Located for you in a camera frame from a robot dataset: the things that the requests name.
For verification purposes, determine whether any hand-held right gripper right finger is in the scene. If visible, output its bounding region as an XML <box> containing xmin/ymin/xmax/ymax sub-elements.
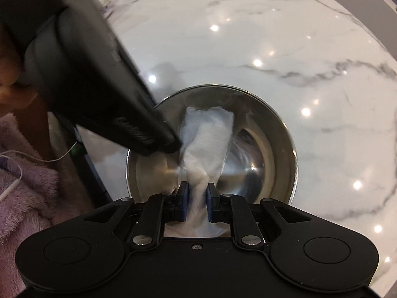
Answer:
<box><xmin>207</xmin><ymin>183</ymin><xmax>331</xmax><ymax>247</ymax></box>

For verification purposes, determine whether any person's left hand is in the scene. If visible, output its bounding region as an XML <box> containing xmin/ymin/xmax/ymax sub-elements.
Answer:
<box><xmin>0</xmin><ymin>25</ymin><xmax>39</xmax><ymax>112</ymax></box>

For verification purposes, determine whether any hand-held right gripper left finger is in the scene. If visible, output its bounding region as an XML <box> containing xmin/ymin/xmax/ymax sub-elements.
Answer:
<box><xmin>64</xmin><ymin>183</ymin><xmax>190</xmax><ymax>249</ymax></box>

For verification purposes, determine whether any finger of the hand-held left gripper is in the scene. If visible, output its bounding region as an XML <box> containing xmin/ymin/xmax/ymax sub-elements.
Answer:
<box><xmin>105</xmin><ymin>106</ymin><xmax>182</xmax><ymax>156</ymax></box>

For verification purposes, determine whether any white cloth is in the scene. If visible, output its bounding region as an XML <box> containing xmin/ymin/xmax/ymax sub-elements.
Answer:
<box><xmin>164</xmin><ymin>106</ymin><xmax>234</xmax><ymax>239</ymax></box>

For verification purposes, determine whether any blue steel bowl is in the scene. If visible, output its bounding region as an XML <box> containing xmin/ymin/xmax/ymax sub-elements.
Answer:
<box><xmin>126</xmin><ymin>84</ymin><xmax>299</xmax><ymax>208</ymax></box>

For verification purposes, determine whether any white earphone cable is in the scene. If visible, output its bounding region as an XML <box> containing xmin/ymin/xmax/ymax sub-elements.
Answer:
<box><xmin>0</xmin><ymin>141</ymin><xmax>83</xmax><ymax>201</ymax></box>

